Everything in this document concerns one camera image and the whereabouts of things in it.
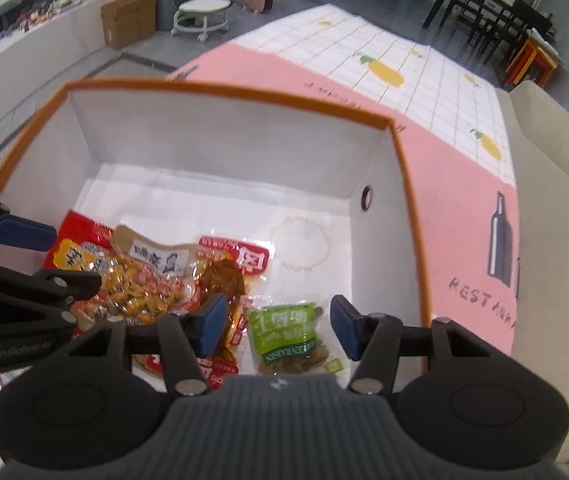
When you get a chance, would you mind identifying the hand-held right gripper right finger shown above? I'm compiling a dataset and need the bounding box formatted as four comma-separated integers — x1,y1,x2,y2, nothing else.
329,295,500,395

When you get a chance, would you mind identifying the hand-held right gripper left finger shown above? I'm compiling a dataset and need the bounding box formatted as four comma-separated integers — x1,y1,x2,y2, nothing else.
72,294,228,397

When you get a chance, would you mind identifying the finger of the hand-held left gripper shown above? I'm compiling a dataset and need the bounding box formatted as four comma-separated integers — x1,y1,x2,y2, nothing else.
0,175,58,252
0,254,102,334

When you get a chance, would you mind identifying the brown meat snack packet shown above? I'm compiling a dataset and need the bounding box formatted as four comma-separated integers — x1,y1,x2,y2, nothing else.
187,234,276,361

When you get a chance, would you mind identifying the large red snack packet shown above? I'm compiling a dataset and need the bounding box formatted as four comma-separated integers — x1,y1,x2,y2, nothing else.
43,210,116,281

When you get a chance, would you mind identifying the red labelled snack packet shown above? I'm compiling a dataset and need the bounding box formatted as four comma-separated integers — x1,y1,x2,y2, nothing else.
132,352,239,392

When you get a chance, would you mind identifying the green raisin packet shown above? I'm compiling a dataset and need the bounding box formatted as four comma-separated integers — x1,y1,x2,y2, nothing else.
245,301,344,377

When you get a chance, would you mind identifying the beige peanut packet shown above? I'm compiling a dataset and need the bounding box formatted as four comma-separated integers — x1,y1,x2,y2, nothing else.
72,225,200,331

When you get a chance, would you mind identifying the orange cardboard box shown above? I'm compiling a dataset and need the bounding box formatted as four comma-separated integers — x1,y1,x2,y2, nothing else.
0,76,435,396

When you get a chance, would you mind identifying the white television cabinet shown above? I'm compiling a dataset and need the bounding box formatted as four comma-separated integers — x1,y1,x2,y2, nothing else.
0,0,145,136

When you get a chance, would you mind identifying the row of small figurines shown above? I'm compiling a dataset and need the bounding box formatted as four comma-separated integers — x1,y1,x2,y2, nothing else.
2,0,60,32

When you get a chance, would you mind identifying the beige sofa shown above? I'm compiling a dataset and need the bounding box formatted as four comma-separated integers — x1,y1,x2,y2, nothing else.
507,80,569,480

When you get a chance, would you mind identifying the brown cardboard carton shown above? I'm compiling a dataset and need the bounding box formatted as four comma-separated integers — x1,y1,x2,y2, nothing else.
100,0,158,51

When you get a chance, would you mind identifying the white round rolling stool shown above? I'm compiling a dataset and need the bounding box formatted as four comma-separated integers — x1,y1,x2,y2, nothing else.
172,0,232,43

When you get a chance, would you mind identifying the orange stool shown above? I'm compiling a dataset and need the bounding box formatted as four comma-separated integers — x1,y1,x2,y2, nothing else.
505,37,563,88

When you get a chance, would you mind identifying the black dining chair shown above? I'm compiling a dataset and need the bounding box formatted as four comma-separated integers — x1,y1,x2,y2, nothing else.
455,0,520,61
489,5,553,78

